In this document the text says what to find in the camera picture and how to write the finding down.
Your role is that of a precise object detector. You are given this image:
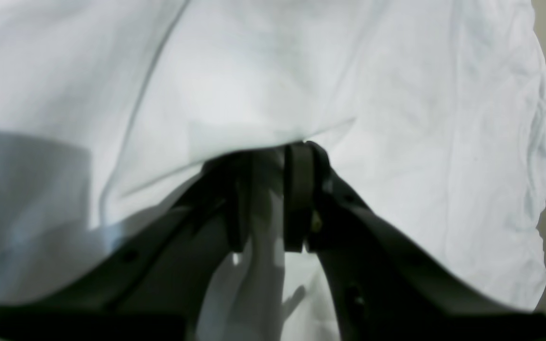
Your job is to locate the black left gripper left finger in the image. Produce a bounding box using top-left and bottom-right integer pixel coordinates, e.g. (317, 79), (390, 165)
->
(0, 152), (255, 341)

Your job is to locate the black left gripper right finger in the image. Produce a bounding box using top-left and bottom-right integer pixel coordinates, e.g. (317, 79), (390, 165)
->
(283, 142), (546, 341)

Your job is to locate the white t-shirt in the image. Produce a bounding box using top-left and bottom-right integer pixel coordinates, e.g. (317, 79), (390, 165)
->
(0, 0), (546, 341)

